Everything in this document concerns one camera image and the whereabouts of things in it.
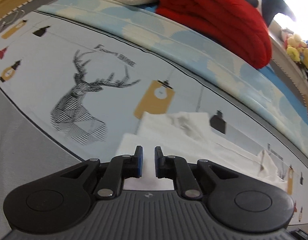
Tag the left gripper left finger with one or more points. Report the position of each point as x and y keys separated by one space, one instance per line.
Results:
x=61 y=200

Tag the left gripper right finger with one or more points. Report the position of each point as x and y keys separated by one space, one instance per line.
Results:
x=237 y=201

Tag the white t-shirt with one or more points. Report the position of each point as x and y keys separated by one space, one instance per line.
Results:
x=190 y=136

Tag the deer print bed sheet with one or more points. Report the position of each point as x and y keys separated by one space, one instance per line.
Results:
x=86 y=89

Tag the yellow plush toy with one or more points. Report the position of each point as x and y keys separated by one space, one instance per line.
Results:
x=296 y=49

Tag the blue cloud pattern quilt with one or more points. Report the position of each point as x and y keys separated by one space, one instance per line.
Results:
x=255 y=88

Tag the red folded blanket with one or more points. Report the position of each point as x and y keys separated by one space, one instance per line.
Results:
x=234 y=24

